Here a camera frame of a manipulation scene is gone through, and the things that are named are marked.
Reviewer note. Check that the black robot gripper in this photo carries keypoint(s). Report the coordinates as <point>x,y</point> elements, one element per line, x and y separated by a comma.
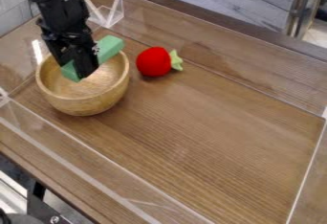
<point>65,32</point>

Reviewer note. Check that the green rectangular block stick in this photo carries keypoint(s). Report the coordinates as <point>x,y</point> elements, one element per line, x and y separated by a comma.
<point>109,46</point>

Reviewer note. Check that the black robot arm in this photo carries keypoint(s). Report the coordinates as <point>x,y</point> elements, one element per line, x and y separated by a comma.
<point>66,34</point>

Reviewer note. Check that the brown wooden bowl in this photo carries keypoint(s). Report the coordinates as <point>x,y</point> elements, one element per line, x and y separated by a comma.
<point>90,96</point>

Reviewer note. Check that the red plush strawberry toy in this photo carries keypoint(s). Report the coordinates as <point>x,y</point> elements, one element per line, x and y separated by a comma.
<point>154,62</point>

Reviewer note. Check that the clear acrylic corner bracket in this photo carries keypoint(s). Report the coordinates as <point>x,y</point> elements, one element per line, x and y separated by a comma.
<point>105,16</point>

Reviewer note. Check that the clear acrylic tray wall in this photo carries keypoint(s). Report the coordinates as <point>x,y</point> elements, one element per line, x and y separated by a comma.
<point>109,194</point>

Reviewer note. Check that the black table leg bracket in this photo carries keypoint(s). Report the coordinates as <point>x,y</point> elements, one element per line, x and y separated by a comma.
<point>38,212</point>

